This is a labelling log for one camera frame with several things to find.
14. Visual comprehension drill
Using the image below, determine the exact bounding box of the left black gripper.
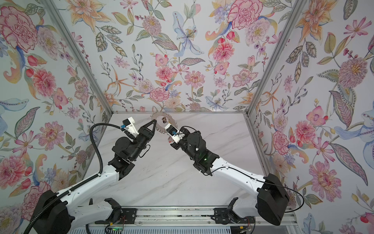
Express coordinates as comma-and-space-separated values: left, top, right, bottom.
129, 120, 157, 162

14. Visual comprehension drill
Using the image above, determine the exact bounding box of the round steel key organizer disc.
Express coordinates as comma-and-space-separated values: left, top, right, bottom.
151, 112, 178, 134

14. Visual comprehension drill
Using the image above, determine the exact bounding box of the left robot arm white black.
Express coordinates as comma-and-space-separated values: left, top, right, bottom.
24, 118, 157, 234

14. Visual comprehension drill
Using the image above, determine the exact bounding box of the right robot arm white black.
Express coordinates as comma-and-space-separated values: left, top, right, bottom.
168, 128, 290, 226

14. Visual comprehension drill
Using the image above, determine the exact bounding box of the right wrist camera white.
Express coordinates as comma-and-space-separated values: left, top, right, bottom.
165, 123, 185, 143

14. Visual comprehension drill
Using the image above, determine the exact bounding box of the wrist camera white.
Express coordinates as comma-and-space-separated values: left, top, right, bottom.
165, 123, 185, 143
120, 117, 139, 139

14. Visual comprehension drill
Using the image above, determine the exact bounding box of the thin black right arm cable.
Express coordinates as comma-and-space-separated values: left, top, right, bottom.
182, 125, 305, 213

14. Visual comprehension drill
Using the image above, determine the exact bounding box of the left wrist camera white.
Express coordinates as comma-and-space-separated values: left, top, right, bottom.
120, 117, 139, 139

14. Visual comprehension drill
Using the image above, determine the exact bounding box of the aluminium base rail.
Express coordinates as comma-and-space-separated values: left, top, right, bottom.
67, 205, 297, 227

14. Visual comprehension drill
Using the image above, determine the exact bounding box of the black corrugated cable conduit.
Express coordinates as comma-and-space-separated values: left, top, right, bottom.
22, 122, 131, 234

